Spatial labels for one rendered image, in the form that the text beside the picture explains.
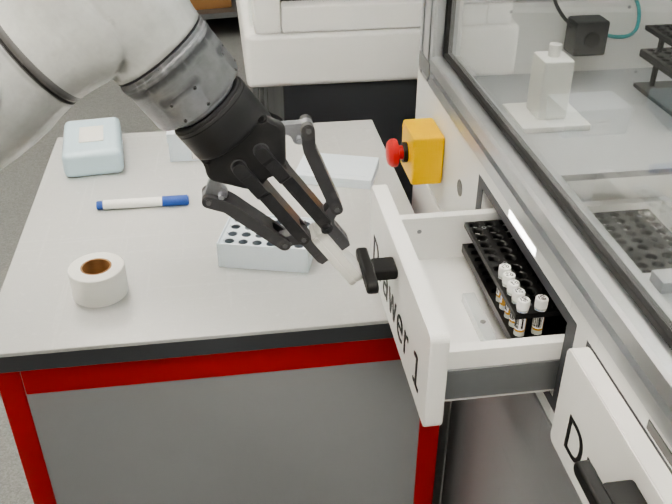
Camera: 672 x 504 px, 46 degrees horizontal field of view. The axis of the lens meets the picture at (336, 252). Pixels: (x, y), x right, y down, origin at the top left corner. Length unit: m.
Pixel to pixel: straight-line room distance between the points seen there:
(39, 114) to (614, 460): 0.52
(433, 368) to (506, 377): 0.09
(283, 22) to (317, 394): 0.75
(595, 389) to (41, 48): 0.50
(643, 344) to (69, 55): 0.48
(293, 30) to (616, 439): 1.08
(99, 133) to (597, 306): 0.96
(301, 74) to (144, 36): 0.94
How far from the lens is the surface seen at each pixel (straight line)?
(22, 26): 0.65
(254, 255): 1.06
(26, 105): 0.66
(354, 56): 1.56
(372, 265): 0.81
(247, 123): 0.69
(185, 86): 0.66
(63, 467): 1.14
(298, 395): 1.06
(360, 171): 1.29
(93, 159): 1.35
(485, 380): 0.76
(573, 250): 0.72
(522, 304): 0.77
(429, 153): 1.10
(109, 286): 1.03
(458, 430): 1.16
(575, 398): 0.70
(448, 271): 0.94
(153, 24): 0.64
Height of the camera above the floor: 1.36
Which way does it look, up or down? 32 degrees down
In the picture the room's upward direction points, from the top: straight up
